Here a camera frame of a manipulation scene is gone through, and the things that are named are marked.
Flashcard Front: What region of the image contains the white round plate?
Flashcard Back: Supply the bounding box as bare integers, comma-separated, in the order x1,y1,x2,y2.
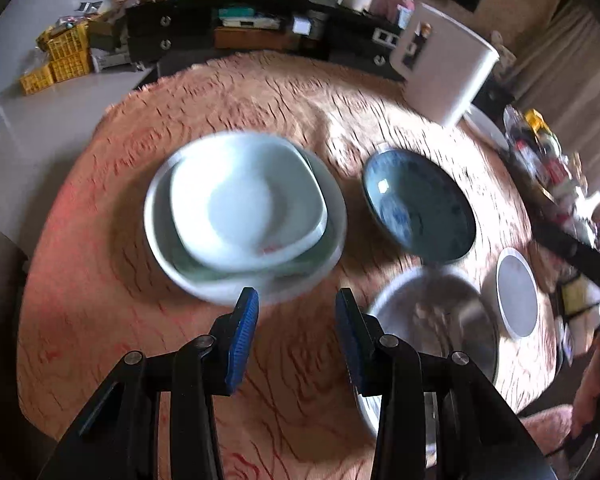
144,132,348,306

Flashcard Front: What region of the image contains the blue patterned bowl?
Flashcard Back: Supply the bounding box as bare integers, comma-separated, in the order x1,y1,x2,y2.
362,149,477,263

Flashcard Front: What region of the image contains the black low cabinet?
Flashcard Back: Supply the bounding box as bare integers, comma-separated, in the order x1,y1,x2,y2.
125,0,416,81

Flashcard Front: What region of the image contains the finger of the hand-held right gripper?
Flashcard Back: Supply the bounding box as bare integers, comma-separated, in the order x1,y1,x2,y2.
532,219,600,292

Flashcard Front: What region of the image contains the beige curtain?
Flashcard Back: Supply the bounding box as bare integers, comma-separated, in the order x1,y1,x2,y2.
480,0,600,196

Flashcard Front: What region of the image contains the yellow plastic crate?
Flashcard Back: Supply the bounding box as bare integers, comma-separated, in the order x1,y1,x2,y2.
20,66,56,96
50,52,92,83
45,27,90,61

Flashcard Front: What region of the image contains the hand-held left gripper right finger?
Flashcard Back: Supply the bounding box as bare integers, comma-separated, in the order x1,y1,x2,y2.
334,287,556,480

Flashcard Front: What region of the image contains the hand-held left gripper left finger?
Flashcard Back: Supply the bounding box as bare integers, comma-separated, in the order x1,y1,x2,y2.
37,287,260,480

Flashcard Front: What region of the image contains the white ceramic bowl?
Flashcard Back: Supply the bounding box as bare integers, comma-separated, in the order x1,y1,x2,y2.
495,249,538,338

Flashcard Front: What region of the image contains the white plate with thin rim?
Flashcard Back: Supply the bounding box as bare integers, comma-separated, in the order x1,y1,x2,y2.
462,102,511,153

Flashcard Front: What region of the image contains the teal flat box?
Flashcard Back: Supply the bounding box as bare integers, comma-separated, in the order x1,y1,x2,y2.
217,7,282,29

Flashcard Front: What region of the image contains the person's right forearm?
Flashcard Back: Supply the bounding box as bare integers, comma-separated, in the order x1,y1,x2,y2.
572,330,600,431

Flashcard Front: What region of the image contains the pink fluffy fabric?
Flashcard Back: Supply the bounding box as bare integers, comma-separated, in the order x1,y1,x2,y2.
522,407,586,461

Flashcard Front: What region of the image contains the large white kettle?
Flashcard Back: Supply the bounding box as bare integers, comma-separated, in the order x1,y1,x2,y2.
390,2,501,128

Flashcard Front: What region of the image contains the pale yellow pack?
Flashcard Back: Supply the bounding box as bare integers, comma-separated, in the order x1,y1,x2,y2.
560,280,600,322

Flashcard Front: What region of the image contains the small white squarish plate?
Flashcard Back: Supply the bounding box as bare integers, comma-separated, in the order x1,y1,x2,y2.
170,132,328,271

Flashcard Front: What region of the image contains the green square plate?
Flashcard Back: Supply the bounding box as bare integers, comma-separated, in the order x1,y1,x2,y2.
170,150,343,286

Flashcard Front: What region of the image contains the large steel bowl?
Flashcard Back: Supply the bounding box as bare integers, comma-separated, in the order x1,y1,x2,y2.
357,265,501,453

